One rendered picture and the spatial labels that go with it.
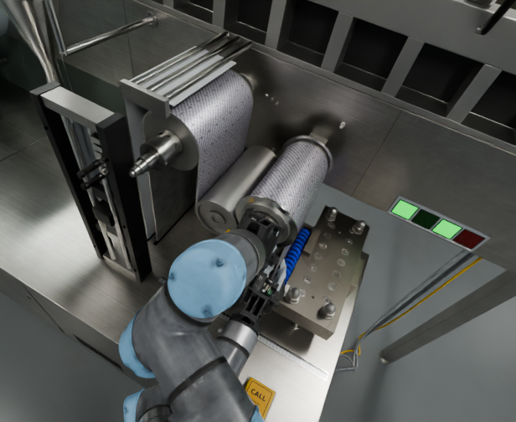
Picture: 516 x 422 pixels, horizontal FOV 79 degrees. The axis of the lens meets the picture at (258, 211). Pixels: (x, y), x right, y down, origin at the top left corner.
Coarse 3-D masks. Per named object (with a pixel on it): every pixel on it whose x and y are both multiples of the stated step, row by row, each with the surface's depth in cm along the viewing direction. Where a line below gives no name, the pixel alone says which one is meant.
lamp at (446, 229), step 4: (444, 220) 84; (440, 224) 86; (444, 224) 85; (448, 224) 85; (452, 224) 84; (436, 228) 87; (440, 228) 87; (444, 228) 86; (448, 228) 85; (452, 228) 85; (456, 228) 84; (460, 228) 84; (436, 232) 88; (440, 232) 87; (444, 232) 87; (448, 232) 86; (452, 232) 86; (456, 232) 85; (448, 236) 87
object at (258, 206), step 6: (252, 204) 65; (258, 204) 64; (264, 204) 64; (258, 210) 65; (264, 210) 65; (270, 210) 64; (276, 210) 63; (246, 216) 68; (276, 216) 64; (282, 216) 64; (282, 222) 64; (288, 228) 65; (282, 234) 67; (288, 234) 66; (282, 240) 68
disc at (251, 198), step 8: (240, 200) 67; (248, 200) 66; (256, 200) 64; (264, 200) 63; (272, 200) 62; (240, 208) 69; (280, 208) 63; (240, 216) 70; (288, 216) 63; (288, 224) 65; (296, 224) 64; (296, 232) 65; (288, 240) 68
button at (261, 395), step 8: (248, 384) 77; (256, 384) 77; (248, 392) 76; (256, 392) 76; (264, 392) 76; (272, 392) 77; (256, 400) 75; (264, 400) 75; (264, 408) 74; (264, 416) 73
